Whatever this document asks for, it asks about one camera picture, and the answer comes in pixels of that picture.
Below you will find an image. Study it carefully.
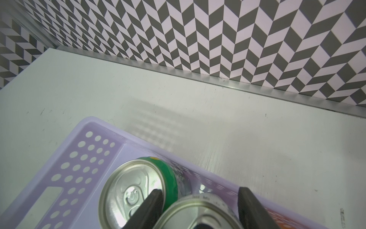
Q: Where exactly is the green Sprite can back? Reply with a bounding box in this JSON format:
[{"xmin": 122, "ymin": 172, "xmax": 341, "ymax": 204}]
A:
[{"xmin": 98, "ymin": 156, "xmax": 192, "ymax": 229}]

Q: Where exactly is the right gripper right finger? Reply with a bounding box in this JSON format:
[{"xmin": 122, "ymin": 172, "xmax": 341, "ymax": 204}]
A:
[{"xmin": 238, "ymin": 187, "xmax": 280, "ymax": 229}]

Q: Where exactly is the white Monster can back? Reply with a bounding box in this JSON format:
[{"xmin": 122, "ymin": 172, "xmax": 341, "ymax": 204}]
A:
[{"xmin": 154, "ymin": 193, "xmax": 243, "ymax": 229}]

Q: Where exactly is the orange Fanta can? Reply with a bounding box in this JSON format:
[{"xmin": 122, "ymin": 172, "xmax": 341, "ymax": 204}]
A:
[{"xmin": 265, "ymin": 208, "xmax": 307, "ymax": 229}]

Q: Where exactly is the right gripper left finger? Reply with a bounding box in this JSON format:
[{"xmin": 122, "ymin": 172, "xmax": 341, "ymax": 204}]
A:
[{"xmin": 122, "ymin": 189, "xmax": 164, "ymax": 229}]

